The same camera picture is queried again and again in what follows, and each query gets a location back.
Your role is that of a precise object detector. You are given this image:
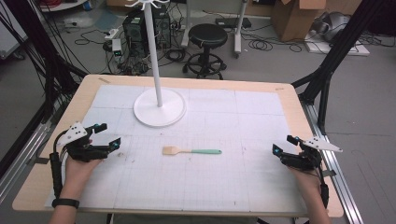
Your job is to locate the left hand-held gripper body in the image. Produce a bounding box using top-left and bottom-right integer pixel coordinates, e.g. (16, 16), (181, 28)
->
(56, 121), (109, 163)

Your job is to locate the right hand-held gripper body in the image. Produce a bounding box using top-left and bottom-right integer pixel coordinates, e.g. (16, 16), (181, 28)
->
(279, 135), (344, 172)

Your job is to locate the person's left hand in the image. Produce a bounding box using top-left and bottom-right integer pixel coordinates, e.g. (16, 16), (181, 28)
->
(64, 139), (103, 202)

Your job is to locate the person's right hand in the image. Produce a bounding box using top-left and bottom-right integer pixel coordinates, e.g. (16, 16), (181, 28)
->
(288, 166), (322, 198)

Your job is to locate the black wristband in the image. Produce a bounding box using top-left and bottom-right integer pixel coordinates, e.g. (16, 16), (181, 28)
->
(51, 198), (80, 210)

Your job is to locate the white grid mat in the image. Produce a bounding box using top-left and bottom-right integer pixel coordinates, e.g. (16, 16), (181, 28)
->
(44, 84), (309, 214)

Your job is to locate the white hook stand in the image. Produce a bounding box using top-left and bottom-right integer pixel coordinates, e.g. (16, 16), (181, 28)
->
(124, 0), (187, 128)

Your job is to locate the white power strip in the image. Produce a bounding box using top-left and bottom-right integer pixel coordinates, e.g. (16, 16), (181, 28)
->
(104, 27), (120, 41)

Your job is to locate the black computer tower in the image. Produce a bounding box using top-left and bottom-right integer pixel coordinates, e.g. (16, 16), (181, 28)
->
(122, 5), (173, 59)

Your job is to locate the grey helmet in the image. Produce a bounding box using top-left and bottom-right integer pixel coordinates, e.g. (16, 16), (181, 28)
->
(314, 11), (351, 43)

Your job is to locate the black round stool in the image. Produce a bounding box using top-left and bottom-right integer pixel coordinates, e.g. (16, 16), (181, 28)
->
(182, 23), (229, 80)

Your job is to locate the cardboard box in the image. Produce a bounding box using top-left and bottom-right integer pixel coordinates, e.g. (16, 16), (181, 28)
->
(270, 0), (328, 43)

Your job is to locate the black flat device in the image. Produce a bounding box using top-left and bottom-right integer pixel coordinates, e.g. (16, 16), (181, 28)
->
(214, 17), (252, 30)

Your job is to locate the aluminium rail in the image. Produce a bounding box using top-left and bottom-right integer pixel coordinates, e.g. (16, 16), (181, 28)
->
(301, 101), (364, 224)
(0, 122), (52, 203)

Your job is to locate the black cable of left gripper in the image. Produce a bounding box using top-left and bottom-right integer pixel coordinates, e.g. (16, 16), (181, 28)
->
(49, 130), (70, 200)

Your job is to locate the wooden spatula with green handle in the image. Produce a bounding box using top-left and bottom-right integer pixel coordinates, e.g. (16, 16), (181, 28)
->
(162, 146), (223, 157)

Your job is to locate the black metal frame stand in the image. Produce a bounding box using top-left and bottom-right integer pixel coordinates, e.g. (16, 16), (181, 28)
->
(291, 0), (396, 135)
(0, 0), (90, 178)

